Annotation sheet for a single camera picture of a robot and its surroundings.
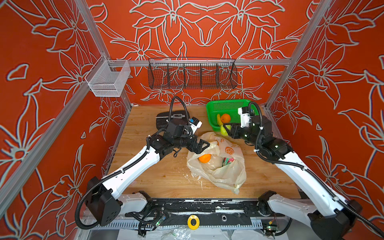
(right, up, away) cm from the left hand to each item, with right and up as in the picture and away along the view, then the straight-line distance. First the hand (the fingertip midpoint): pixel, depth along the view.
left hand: (203, 139), depth 71 cm
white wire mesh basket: (-59, +36, +22) cm, 73 cm away
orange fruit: (+19, +10, +33) cm, 39 cm away
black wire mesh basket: (-5, +40, +27) cm, 48 cm away
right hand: (+10, +7, -1) cm, 13 cm away
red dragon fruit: (+15, -14, +12) cm, 24 cm away
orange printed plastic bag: (+4, -18, +15) cm, 24 cm away
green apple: (+10, +4, -1) cm, 11 cm away
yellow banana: (+15, +9, +36) cm, 40 cm away
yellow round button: (-5, -40, -4) cm, 41 cm away
